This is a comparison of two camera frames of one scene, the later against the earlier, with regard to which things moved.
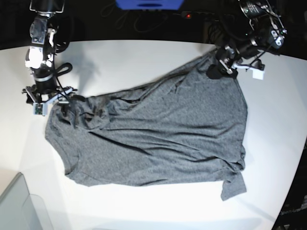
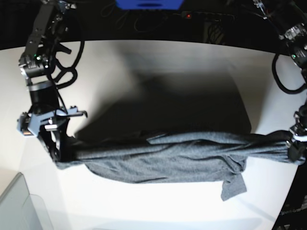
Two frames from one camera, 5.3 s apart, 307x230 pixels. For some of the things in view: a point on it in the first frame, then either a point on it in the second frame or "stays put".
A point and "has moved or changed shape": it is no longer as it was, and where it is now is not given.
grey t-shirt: [183, 125] has moved or changed shape
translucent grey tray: [20, 210] stays put
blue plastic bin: [149, 5] stays put
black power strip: [197, 16] stays put
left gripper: [61, 95] -> [29, 124]
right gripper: [228, 63] -> [297, 144]
